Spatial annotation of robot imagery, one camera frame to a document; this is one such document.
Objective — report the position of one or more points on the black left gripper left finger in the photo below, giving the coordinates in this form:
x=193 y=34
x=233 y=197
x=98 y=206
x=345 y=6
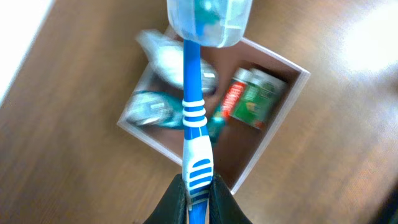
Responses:
x=172 y=208

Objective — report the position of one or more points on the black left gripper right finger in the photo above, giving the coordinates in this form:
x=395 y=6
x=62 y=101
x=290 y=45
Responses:
x=222 y=205

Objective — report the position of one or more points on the green white soap packet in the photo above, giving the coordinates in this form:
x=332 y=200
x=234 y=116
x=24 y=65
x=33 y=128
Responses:
x=260 y=95

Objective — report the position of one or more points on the clear spray bottle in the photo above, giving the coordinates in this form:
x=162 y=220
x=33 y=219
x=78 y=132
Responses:
x=165 y=57

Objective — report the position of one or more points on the blue white toothbrush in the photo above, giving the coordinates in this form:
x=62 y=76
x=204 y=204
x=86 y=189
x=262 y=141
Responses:
x=201 y=23

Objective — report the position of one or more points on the teal mouthwash bottle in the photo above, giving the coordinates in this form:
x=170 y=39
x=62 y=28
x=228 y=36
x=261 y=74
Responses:
x=162 y=110

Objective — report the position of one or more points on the white pink open box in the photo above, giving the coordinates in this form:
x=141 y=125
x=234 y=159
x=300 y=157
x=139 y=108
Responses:
x=241 y=146

